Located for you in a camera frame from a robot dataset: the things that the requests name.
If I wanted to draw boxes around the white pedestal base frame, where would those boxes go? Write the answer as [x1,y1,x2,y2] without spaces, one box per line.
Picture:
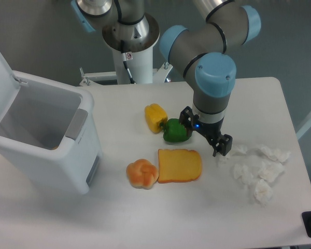
[79,62,173,86]

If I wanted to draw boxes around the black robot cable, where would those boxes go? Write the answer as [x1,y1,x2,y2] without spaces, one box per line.
[120,38,137,85]

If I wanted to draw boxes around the white trash can body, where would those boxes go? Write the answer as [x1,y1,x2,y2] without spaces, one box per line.
[0,71,102,195]

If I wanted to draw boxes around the crumpled white tissue top-right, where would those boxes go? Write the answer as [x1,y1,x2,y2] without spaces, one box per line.
[258,145,291,163]

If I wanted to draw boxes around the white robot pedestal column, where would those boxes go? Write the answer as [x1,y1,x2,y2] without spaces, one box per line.
[112,48,153,85]

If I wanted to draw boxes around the green bell pepper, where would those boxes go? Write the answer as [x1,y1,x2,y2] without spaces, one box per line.
[160,118,192,143]

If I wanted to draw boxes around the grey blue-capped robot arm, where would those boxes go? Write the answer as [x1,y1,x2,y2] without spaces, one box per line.
[72,1,261,156]

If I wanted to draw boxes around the crumpled white tissue middle-left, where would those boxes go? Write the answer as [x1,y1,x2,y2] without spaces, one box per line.
[233,164,253,185]

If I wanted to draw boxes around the yellow bell pepper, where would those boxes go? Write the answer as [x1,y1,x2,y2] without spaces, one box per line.
[144,103,168,134]

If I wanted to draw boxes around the crumpled white tissue bottom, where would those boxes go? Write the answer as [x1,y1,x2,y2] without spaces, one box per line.
[253,179,273,206]

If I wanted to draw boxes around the crumpled white tissue top-left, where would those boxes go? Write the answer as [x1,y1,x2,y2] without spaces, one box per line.
[217,144,248,167]

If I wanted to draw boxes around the crumpled white tissue middle-right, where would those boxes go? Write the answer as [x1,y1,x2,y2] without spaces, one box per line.
[258,161,285,183]

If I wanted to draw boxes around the toast bread slice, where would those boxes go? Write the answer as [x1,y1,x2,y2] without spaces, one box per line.
[158,149,202,184]

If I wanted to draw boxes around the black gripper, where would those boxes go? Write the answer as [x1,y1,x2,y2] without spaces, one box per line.
[179,106,233,157]

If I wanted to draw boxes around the round knotted bread roll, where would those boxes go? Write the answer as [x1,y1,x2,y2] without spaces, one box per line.
[126,159,159,189]

